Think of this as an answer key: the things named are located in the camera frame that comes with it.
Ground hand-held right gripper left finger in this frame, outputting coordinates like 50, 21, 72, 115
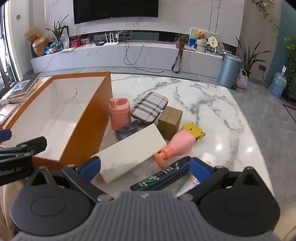
22, 156, 114, 202

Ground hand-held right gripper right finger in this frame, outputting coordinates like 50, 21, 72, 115
176, 157, 270, 202

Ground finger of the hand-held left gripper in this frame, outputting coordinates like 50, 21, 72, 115
0, 129, 12, 142
0, 136, 48, 160

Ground dark green shampoo bottle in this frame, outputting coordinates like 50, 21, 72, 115
129, 156, 193, 192

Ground yellow tape measure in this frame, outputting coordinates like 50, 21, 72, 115
181, 123, 207, 142

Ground orange storage box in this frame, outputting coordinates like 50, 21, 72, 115
1, 71, 114, 172

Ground clear plastic box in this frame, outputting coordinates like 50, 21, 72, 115
115, 120, 149, 141

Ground white tube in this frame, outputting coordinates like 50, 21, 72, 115
176, 153, 217, 197

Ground pink pump bottle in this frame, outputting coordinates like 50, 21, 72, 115
154, 130, 197, 169

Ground white rectangular box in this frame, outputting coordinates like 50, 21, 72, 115
91, 123, 167, 184

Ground pink cup with spout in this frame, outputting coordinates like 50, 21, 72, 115
109, 98, 132, 131

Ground brown cardboard box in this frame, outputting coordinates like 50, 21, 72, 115
158, 106, 183, 135

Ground black hardcover book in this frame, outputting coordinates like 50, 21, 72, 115
9, 72, 42, 98

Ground grey plaid case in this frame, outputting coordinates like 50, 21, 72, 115
130, 91, 169, 124

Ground gold vase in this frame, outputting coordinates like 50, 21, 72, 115
32, 37, 48, 57

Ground blue snack packet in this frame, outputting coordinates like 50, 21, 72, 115
44, 43, 58, 54

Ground woven basket bag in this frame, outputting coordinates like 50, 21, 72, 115
236, 69, 248, 90

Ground green plant in glass vase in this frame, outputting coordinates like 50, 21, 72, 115
45, 14, 70, 50

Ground grey pedal trash can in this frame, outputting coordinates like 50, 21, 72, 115
218, 53, 244, 89

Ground dried yellow flowers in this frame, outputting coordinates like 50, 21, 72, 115
23, 27, 41, 42

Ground white marble tv console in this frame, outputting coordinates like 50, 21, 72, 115
31, 41, 236, 80

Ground blue water jug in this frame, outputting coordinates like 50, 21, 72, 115
269, 65, 287, 98

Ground long-leaf potted plant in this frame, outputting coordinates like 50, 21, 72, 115
235, 35, 265, 78

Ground white router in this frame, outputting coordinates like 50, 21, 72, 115
103, 32, 119, 46

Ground stacked woven bowls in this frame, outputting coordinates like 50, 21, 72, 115
196, 38, 208, 53

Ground round white hand fan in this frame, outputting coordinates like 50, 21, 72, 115
207, 37, 218, 52

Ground green picture board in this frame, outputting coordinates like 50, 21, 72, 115
190, 28, 218, 45

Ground leafy green plant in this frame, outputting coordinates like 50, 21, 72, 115
283, 35, 296, 84

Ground black television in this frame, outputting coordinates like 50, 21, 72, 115
73, 0, 159, 25

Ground hanging vine plant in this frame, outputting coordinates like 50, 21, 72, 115
251, 0, 281, 30

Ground black picture frame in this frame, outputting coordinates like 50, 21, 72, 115
51, 26, 69, 48

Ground black cable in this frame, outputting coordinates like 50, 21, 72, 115
124, 40, 164, 73

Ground brown camera bag with strap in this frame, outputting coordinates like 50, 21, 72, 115
171, 34, 186, 74

